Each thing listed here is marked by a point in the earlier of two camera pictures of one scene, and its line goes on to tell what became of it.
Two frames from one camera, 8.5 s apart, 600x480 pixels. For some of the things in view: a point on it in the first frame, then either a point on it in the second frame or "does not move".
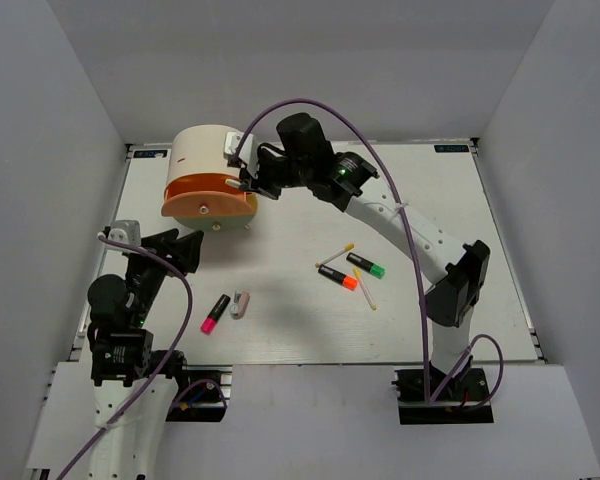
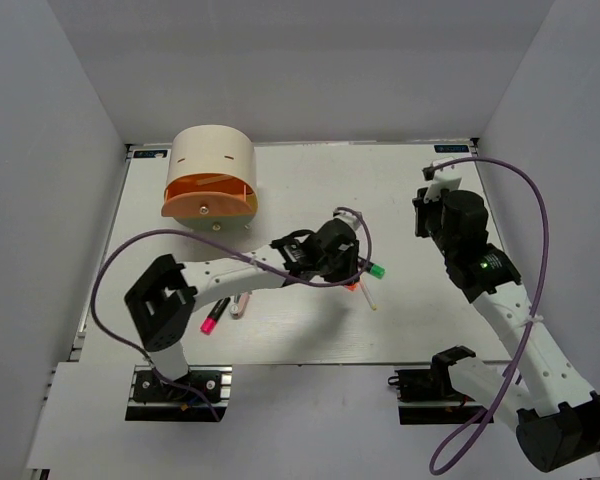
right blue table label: (449, 148) does not move
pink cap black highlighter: (215, 314) does not move
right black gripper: (260, 184) → (422, 208)
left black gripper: (186, 251) → (350, 268)
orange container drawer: (206, 194) does not move
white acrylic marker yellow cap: (358, 273) does not move
